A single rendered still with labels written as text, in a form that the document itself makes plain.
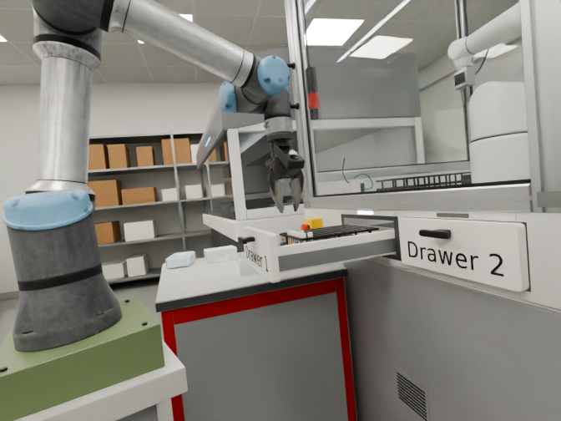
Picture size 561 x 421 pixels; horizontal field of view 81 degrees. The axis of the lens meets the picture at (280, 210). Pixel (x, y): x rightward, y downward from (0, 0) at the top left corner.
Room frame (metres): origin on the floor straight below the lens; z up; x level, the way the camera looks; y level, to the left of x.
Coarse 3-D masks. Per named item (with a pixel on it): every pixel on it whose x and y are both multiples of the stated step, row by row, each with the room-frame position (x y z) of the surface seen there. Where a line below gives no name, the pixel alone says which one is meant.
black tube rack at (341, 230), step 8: (304, 232) 0.92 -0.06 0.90; (312, 232) 0.90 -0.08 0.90; (320, 232) 0.89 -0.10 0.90; (328, 232) 0.87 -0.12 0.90; (336, 232) 0.85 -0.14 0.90; (344, 232) 0.84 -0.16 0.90; (352, 232) 0.84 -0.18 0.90; (360, 232) 0.85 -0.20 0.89; (368, 232) 0.88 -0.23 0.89; (320, 240) 0.95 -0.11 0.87
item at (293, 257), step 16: (352, 224) 1.07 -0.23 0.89; (336, 240) 0.79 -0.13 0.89; (352, 240) 0.80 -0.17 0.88; (368, 240) 0.81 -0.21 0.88; (384, 240) 0.83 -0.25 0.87; (288, 256) 0.75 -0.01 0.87; (304, 256) 0.76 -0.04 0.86; (320, 256) 0.77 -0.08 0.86; (336, 256) 0.78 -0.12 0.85; (352, 256) 0.80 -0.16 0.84; (368, 256) 0.81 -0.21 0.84
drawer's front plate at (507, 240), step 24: (408, 240) 0.76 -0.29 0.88; (432, 240) 0.69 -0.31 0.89; (456, 240) 0.63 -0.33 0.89; (480, 240) 0.58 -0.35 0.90; (504, 240) 0.54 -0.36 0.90; (408, 264) 0.77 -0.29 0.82; (432, 264) 0.69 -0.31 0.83; (456, 264) 0.63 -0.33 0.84; (480, 264) 0.58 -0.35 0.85; (504, 264) 0.54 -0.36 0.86
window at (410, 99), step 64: (320, 0) 1.14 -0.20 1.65; (384, 0) 0.83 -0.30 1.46; (448, 0) 0.65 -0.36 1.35; (512, 0) 0.54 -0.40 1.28; (320, 64) 1.18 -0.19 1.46; (384, 64) 0.85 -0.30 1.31; (448, 64) 0.66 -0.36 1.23; (512, 64) 0.54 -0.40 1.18; (320, 128) 1.23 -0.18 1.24; (384, 128) 0.87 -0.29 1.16; (448, 128) 0.67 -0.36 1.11; (512, 128) 0.55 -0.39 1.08; (320, 192) 1.28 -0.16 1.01
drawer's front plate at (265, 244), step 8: (248, 232) 0.91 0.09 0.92; (256, 232) 0.82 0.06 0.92; (264, 232) 0.76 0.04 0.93; (256, 240) 0.82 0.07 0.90; (264, 240) 0.75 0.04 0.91; (272, 240) 0.72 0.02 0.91; (248, 248) 0.93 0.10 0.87; (256, 248) 0.83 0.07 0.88; (264, 248) 0.76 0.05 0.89; (272, 248) 0.72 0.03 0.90; (256, 256) 0.84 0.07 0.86; (264, 256) 0.77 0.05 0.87; (272, 256) 0.72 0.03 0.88; (248, 264) 0.95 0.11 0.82; (256, 264) 0.85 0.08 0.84; (264, 264) 0.78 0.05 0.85; (272, 264) 0.72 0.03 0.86; (264, 272) 0.78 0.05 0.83; (272, 272) 0.72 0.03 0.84; (272, 280) 0.72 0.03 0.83
